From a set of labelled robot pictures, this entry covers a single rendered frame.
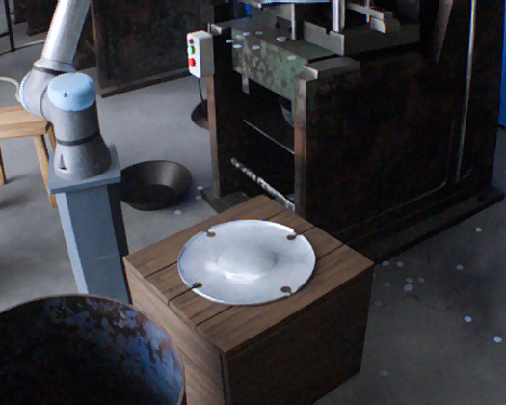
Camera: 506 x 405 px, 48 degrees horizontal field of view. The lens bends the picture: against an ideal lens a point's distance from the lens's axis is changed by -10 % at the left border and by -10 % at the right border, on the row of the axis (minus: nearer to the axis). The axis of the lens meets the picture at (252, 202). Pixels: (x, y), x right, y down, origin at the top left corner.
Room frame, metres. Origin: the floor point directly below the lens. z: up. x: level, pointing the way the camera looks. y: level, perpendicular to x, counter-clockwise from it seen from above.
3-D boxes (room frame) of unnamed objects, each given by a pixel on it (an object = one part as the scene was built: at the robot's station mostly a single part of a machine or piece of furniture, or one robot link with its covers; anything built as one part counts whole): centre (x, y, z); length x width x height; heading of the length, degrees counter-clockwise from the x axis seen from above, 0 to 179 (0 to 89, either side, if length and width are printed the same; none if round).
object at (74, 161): (1.34, 0.42, 0.50); 0.15 x 0.15 x 0.10
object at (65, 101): (1.35, 0.43, 0.62); 0.13 x 0.12 x 0.14; 47
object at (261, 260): (1.06, 0.02, 0.35); 0.29 x 0.29 x 0.01
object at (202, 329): (1.06, 0.02, 0.18); 0.40 x 0.38 x 0.35; 128
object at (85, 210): (1.34, 0.42, 0.23); 0.19 x 0.19 x 0.45; 15
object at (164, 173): (1.91, 0.36, 0.04); 0.30 x 0.30 x 0.07
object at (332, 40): (1.78, -0.26, 0.68); 0.45 x 0.30 x 0.06; 31
